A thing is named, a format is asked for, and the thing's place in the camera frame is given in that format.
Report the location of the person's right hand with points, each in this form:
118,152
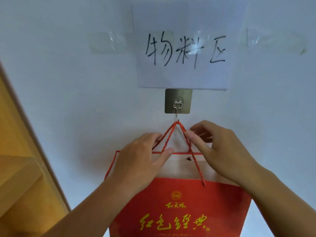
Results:
227,153

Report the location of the red paper gift bag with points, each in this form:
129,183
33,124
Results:
182,209

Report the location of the white handwritten paper sign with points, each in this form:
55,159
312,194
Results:
184,46

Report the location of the person's right thumb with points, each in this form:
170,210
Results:
196,141

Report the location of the person's right forearm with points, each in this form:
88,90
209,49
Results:
279,202

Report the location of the person's left forearm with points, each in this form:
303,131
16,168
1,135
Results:
86,214

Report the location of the clear tape strip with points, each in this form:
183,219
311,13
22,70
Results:
274,41
108,41

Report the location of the person's left thumb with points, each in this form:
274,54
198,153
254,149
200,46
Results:
163,157

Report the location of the person's left hand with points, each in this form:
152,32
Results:
133,162

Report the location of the metal adhesive wall hook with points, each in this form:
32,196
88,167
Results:
178,101

